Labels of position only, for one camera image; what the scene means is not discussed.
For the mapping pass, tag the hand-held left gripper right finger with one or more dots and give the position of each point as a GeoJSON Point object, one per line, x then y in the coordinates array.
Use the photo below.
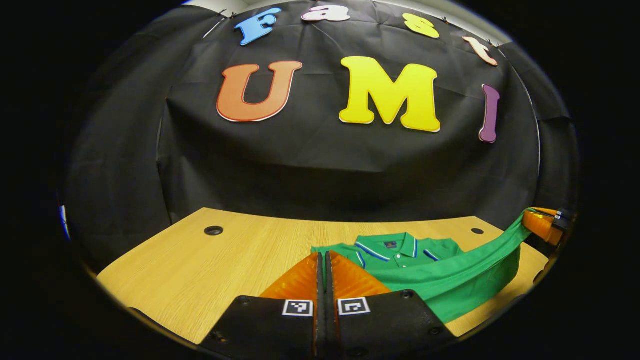
{"type": "Point", "coordinates": [380, 325]}

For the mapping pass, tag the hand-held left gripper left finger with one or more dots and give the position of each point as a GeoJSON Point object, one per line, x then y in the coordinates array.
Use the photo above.
{"type": "Point", "coordinates": [280, 330]}

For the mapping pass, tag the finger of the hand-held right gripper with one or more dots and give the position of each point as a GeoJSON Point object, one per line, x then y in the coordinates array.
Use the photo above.
{"type": "Point", "coordinates": [547, 225]}

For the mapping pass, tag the green T-shirt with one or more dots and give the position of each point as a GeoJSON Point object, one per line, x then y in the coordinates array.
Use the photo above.
{"type": "Point", "coordinates": [450, 280]}

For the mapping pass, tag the black backdrop cloth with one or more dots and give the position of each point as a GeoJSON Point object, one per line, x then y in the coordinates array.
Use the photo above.
{"type": "Point", "coordinates": [320, 170]}

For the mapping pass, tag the computer monitor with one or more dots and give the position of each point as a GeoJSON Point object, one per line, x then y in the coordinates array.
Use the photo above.
{"type": "Point", "coordinates": [64, 222]}

